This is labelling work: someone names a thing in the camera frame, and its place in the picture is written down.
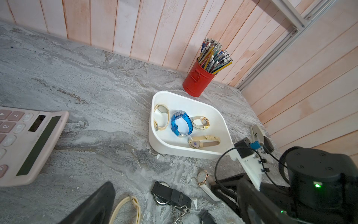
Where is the white plastic storage box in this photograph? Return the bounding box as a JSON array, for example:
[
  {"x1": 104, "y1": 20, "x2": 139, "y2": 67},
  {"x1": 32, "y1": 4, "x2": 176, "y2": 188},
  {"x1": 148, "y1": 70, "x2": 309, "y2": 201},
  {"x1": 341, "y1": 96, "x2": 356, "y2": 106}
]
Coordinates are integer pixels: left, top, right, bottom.
[{"x1": 148, "y1": 91, "x2": 234, "y2": 159}]

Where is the red metal pencil bucket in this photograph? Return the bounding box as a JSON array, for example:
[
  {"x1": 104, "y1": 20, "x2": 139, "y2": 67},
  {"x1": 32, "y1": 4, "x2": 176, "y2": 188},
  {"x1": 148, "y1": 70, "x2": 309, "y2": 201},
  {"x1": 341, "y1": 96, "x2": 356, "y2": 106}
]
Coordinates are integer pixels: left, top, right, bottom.
[{"x1": 182, "y1": 61, "x2": 215, "y2": 97}]

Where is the blue translucent plastic watch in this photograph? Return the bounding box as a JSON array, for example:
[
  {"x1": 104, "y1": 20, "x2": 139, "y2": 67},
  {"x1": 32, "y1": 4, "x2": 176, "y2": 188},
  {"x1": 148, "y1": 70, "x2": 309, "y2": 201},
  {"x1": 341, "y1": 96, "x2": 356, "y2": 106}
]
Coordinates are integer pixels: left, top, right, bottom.
[{"x1": 170, "y1": 110, "x2": 194, "y2": 137}]

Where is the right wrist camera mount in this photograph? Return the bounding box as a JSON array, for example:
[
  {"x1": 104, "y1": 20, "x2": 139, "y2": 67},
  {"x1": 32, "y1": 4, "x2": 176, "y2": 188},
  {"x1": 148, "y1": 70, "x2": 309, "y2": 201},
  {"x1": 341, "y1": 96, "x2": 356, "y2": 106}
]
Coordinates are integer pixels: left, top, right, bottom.
[{"x1": 229, "y1": 137, "x2": 264, "y2": 191}]

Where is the small beige strap watch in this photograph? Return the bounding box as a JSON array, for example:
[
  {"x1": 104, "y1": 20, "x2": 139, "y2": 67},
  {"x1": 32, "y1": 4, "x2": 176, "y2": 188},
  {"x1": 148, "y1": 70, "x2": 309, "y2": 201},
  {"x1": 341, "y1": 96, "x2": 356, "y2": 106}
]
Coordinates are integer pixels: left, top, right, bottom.
[{"x1": 153, "y1": 104, "x2": 170, "y2": 131}]

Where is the black watch with keychain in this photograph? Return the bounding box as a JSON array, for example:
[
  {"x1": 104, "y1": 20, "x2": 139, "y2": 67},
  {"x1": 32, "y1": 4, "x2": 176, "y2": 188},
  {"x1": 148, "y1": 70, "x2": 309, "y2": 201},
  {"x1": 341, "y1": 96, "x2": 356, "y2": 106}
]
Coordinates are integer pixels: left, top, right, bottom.
[{"x1": 151, "y1": 181, "x2": 192, "y2": 224}]

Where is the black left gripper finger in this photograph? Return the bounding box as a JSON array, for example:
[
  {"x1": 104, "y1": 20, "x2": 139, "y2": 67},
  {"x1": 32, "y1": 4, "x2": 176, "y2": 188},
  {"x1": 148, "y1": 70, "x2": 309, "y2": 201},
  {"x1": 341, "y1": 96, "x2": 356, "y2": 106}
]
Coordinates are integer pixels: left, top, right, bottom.
[{"x1": 60, "y1": 182, "x2": 116, "y2": 224}]

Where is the bundle of coloured pencils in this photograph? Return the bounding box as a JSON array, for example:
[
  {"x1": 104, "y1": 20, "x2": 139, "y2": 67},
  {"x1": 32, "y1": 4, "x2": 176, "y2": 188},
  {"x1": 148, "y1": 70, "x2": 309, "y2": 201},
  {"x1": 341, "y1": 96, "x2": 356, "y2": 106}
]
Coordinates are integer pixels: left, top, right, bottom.
[{"x1": 197, "y1": 38, "x2": 233, "y2": 75}]

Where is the gold bracelet watch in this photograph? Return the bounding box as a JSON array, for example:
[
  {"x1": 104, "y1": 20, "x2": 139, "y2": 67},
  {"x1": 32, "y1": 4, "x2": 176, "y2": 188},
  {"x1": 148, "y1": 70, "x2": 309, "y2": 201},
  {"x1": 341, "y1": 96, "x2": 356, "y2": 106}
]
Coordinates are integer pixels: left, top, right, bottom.
[{"x1": 191, "y1": 116, "x2": 210, "y2": 131}]

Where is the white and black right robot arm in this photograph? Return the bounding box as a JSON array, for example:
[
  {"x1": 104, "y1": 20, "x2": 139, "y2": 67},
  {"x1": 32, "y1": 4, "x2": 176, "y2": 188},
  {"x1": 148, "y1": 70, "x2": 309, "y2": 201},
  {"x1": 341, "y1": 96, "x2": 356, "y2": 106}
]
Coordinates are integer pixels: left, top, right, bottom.
[{"x1": 212, "y1": 147, "x2": 358, "y2": 224}]

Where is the black and cream utility knife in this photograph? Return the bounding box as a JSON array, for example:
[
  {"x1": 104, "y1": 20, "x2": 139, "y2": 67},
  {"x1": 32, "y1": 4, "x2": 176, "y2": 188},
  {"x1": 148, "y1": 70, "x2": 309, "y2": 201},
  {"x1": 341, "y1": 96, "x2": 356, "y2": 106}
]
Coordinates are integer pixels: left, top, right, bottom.
[{"x1": 249, "y1": 124, "x2": 275, "y2": 154}]

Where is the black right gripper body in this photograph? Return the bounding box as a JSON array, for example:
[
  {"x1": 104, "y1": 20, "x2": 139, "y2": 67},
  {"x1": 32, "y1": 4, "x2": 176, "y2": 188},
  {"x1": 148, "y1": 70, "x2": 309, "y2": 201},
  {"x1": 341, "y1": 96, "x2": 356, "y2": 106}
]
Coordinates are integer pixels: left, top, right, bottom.
[{"x1": 211, "y1": 173, "x2": 296, "y2": 224}]

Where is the cream silicone watch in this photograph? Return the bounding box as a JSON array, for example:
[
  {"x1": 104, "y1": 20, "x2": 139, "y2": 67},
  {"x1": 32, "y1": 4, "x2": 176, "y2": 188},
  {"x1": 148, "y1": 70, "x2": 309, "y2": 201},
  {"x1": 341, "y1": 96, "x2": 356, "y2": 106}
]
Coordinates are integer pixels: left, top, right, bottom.
[{"x1": 109, "y1": 196, "x2": 142, "y2": 224}]

